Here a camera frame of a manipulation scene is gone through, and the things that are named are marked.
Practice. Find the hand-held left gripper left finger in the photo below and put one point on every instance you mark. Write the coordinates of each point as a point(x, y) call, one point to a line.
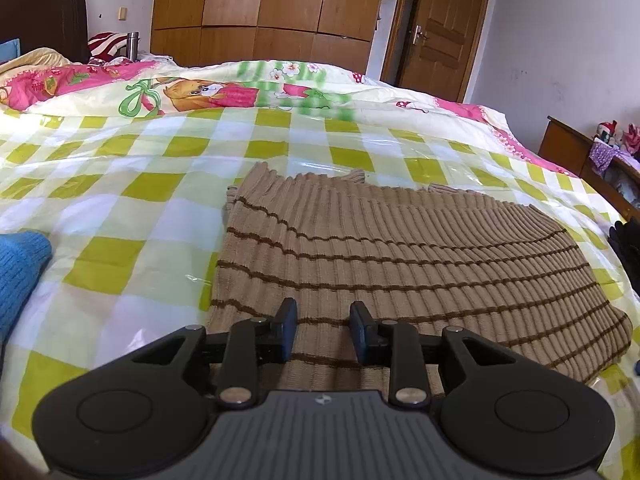
point(287, 331)

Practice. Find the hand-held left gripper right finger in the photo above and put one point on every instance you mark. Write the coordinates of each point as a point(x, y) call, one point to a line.
point(359, 332)

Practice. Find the beige brown-striped knit sweater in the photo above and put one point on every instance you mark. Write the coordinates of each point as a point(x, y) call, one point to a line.
point(400, 250)

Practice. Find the green white checkered plastic sheet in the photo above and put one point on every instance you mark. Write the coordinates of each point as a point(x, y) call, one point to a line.
point(125, 185)

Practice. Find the cartoon printed quilt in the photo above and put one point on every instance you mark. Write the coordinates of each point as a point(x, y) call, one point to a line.
point(210, 92)

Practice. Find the blue knitted cloth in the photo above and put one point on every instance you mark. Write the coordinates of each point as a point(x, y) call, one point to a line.
point(17, 275)

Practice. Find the black cloth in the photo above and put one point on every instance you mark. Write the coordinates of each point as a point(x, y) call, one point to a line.
point(625, 255)

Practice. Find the purple patterned cloth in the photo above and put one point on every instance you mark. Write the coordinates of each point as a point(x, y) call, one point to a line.
point(602, 155)

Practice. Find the wooden door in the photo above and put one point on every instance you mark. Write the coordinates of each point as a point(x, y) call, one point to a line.
point(445, 30)

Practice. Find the metal thermos bottle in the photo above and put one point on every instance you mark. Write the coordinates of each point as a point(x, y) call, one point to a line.
point(132, 46)

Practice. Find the wooden wardrobe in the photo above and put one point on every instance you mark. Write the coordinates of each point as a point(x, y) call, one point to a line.
point(265, 5)

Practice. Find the red white striped cloth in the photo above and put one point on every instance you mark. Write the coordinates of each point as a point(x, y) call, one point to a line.
point(107, 46)

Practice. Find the pale yellow blanket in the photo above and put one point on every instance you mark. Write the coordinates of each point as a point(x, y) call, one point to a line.
point(35, 57)

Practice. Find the blue pillow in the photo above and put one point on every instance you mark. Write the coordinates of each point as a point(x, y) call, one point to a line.
point(9, 51)

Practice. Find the dark brown bed headboard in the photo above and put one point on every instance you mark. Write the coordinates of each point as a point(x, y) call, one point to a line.
point(45, 15)

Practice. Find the wall light switch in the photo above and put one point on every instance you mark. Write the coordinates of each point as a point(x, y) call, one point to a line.
point(123, 14)

